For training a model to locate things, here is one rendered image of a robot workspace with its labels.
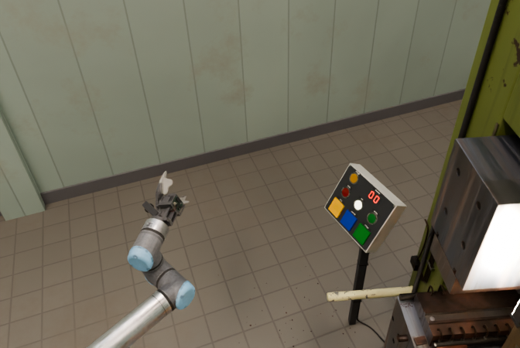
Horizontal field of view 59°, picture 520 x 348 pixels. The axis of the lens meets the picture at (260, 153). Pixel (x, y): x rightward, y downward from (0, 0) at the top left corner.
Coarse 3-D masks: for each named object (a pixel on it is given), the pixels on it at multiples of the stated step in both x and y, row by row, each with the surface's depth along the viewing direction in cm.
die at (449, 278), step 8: (432, 248) 173; (440, 248) 165; (440, 256) 165; (440, 264) 166; (448, 264) 159; (440, 272) 166; (448, 272) 160; (448, 280) 160; (456, 280) 155; (448, 288) 160; (456, 288) 158; (488, 288) 159; (496, 288) 159; (504, 288) 160; (512, 288) 160
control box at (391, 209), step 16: (368, 176) 220; (336, 192) 231; (352, 192) 223; (368, 192) 215; (384, 192) 211; (352, 208) 222; (368, 208) 214; (384, 208) 208; (400, 208) 206; (368, 224) 214; (384, 224) 207; (368, 240) 213; (384, 240) 215
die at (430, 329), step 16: (416, 304) 193; (432, 304) 188; (448, 304) 188; (464, 304) 188; (480, 304) 188; (496, 304) 187; (512, 304) 187; (448, 320) 181; (464, 320) 181; (480, 320) 182; (496, 320) 182; (432, 336) 178; (448, 336) 178; (480, 336) 180
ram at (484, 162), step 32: (480, 160) 139; (512, 160) 139; (448, 192) 155; (480, 192) 134; (512, 192) 128; (448, 224) 157; (480, 224) 135; (512, 224) 130; (448, 256) 159; (480, 256) 139; (512, 256) 140; (480, 288) 150
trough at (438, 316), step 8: (440, 312) 184; (448, 312) 185; (456, 312) 185; (464, 312) 185; (472, 312) 185; (480, 312) 185; (488, 312) 185; (496, 312) 185; (504, 312) 185; (512, 312) 185
